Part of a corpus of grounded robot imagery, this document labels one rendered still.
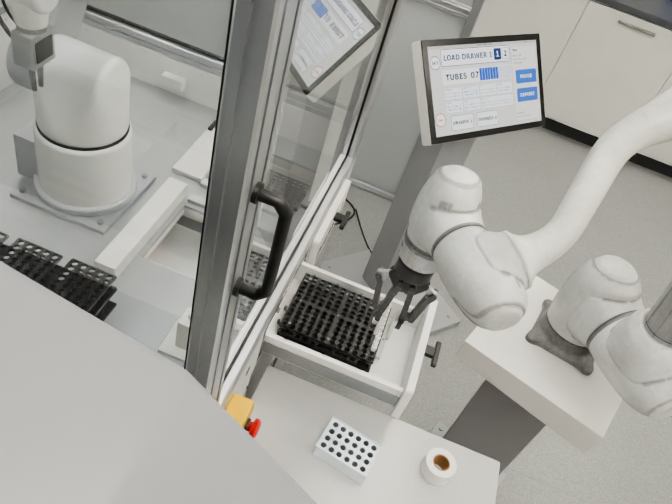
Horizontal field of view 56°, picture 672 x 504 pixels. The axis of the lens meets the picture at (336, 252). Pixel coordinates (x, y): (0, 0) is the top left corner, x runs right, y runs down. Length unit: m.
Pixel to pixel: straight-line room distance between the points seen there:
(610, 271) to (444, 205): 0.63
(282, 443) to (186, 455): 1.11
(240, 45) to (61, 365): 0.37
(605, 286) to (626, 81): 2.81
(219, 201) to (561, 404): 1.14
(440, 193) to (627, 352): 0.64
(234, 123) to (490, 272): 0.51
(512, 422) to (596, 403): 0.32
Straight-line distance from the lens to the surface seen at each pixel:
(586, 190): 1.12
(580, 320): 1.62
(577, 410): 1.66
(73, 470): 0.29
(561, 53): 4.22
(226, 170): 0.67
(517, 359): 1.67
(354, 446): 1.43
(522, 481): 2.55
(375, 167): 3.22
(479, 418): 1.99
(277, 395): 1.48
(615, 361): 1.55
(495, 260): 1.01
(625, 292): 1.60
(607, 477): 2.76
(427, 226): 1.08
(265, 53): 0.59
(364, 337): 1.44
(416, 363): 1.41
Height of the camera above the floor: 2.00
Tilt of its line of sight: 43 degrees down
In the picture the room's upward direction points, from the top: 19 degrees clockwise
